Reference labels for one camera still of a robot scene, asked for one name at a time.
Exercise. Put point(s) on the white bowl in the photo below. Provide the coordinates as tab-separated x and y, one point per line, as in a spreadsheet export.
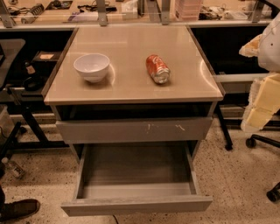
92	67

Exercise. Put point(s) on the plastic water bottle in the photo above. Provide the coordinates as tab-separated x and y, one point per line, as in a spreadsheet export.
13	167

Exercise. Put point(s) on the grey drawer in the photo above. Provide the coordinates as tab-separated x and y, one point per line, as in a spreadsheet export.
134	130
130	178

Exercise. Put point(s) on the black desk leg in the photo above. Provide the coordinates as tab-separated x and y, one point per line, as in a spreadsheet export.
224	128

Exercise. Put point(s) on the pink plastic bin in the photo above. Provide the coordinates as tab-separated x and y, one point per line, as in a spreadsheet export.
187	10

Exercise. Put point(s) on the orange soda can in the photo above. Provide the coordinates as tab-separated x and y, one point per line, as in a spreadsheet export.
157	69

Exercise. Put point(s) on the dark shoe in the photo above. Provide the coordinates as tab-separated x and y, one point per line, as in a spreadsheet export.
19	209

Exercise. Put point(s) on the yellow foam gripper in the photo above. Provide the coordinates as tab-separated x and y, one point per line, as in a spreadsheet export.
269	51

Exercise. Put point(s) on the dark glass bottle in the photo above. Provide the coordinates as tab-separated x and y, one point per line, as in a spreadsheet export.
34	80

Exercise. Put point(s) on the black office chair base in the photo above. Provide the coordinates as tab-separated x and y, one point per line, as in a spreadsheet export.
274	194

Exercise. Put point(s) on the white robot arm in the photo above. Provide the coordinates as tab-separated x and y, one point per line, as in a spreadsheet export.
273	31

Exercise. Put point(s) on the grey top drawer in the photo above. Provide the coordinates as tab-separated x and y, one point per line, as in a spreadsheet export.
134	130

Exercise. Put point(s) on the grey drawer cabinet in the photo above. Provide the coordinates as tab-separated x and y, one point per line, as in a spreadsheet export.
128	92

